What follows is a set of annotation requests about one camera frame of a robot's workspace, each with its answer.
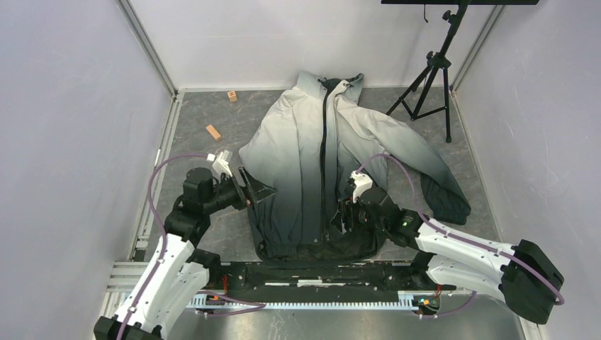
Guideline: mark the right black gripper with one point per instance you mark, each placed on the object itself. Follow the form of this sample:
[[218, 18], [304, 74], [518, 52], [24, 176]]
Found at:
[[346, 210]]

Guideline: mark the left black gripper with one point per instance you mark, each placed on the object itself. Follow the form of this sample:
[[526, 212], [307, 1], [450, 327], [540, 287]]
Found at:
[[256, 190]]

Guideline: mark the grey to black gradient jacket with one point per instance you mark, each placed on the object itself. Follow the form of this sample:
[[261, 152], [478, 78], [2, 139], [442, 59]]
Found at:
[[306, 148]]

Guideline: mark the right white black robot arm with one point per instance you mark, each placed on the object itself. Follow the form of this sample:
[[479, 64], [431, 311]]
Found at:
[[520, 275]]

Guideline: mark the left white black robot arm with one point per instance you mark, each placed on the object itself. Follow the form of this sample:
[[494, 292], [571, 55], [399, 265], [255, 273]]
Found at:
[[178, 269]]

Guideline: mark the long wooden block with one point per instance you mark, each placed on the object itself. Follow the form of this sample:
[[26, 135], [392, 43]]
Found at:
[[214, 133]]

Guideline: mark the small wooden cube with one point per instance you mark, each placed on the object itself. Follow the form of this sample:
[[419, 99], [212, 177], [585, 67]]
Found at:
[[232, 96]]

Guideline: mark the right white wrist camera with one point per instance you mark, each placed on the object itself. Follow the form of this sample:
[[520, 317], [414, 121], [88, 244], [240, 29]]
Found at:
[[360, 183]]

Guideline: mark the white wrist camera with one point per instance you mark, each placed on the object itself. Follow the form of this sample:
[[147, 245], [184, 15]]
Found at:
[[360, 183], [220, 162]]

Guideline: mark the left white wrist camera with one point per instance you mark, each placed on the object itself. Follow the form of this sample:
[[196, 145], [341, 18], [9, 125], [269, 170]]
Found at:
[[220, 162]]

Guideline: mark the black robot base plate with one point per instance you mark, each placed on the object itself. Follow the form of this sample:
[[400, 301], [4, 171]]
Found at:
[[366, 281]]

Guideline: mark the white toothed cable rail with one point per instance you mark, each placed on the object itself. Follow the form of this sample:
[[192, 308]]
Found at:
[[200, 304]]

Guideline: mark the black camera tripod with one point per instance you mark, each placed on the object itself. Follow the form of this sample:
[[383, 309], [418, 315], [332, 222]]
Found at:
[[438, 62]]

